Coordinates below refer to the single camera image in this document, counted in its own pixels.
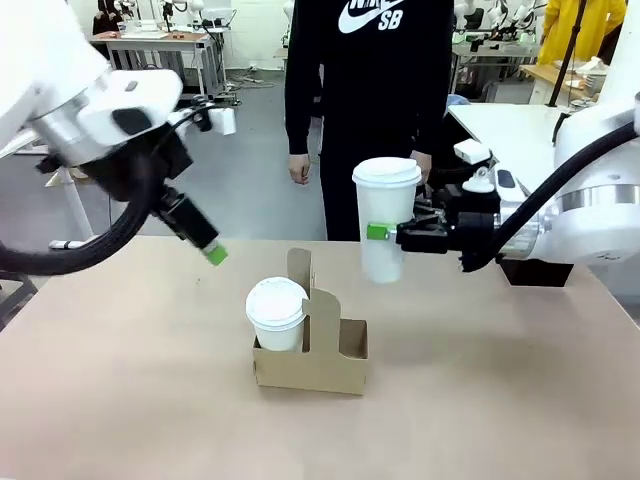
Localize short white paper cup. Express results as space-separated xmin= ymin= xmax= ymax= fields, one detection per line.
xmin=251 ymin=319 xmax=305 ymax=353

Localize white plastic cup lid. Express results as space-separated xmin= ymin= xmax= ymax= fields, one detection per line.
xmin=244 ymin=276 xmax=309 ymax=332
xmin=351 ymin=156 xmax=424 ymax=190

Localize white side table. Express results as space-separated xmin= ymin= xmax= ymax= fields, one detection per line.
xmin=446 ymin=102 xmax=572 ymax=170

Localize background person dark clothes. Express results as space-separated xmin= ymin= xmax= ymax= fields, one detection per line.
xmin=91 ymin=0 xmax=127 ymax=35

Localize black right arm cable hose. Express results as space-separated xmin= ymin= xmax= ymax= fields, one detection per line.
xmin=458 ymin=92 xmax=640 ymax=275

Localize black tripod pole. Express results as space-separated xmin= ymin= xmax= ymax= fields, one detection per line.
xmin=546 ymin=0 xmax=588 ymax=110

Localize person left forearm black sleeve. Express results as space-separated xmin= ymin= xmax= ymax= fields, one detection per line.
xmin=410 ymin=59 xmax=454 ymax=155

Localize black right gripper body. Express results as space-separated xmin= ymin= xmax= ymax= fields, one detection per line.
xmin=446 ymin=211 xmax=502 ymax=256

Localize person right forearm black sleeve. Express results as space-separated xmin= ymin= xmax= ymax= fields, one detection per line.
xmin=283 ymin=59 xmax=325 ymax=157

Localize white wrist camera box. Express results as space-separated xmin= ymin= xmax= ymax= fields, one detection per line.
xmin=452 ymin=140 xmax=492 ymax=165
xmin=206 ymin=105 xmax=238 ymax=137

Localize white round knob fixture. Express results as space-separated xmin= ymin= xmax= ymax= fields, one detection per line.
xmin=461 ymin=168 xmax=497 ymax=195

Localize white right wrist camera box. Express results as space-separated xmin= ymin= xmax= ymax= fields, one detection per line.
xmin=452 ymin=140 xmax=492 ymax=165

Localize person torso black hoodie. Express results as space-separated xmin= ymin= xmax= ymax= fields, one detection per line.
xmin=283 ymin=0 xmax=455 ymax=242

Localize person right hand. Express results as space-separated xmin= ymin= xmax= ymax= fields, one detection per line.
xmin=288 ymin=151 xmax=313 ymax=186

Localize wooden background table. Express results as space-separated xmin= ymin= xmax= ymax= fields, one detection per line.
xmin=518 ymin=62 xmax=607 ymax=107

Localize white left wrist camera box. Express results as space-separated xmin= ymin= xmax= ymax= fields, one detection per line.
xmin=206 ymin=105 xmax=238 ymax=137

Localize black box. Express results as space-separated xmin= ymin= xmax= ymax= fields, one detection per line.
xmin=499 ymin=256 xmax=575 ymax=288

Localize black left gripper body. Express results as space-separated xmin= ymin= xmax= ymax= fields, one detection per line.
xmin=82 ymin=131 xmax=195 ymax=202

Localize grey background work table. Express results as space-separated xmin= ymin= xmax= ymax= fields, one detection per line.
xmin=106 ymin=30 xmax=225 ymax=102
xmin=449 ymin=37 xmax=542 ymax=102

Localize person left hand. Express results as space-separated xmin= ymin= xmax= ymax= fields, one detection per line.
xmin=410 ymin=150 xmax=434 ymax=184

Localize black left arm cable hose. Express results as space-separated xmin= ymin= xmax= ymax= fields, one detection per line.
xmin=0 ymin=106 xmax=212 ymax=277

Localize person in yellow coat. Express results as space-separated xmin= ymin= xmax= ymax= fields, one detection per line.
xmin=538 ymin=0 xmax=627 ymax=66

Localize brown cardboard cup carrier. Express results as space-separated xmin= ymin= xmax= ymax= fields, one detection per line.
xmin=251 ymin=247 xmax=373 ymax=397

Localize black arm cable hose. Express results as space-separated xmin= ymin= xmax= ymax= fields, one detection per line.
xmin=458 ymin=92 xmax=640 ymax=275
xmin=0 ymin=106 xmax=212 ymax=277

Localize tall white paper cup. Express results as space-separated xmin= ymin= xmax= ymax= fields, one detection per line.
xmin=355 ymin=180 xmax=419 ymax=286

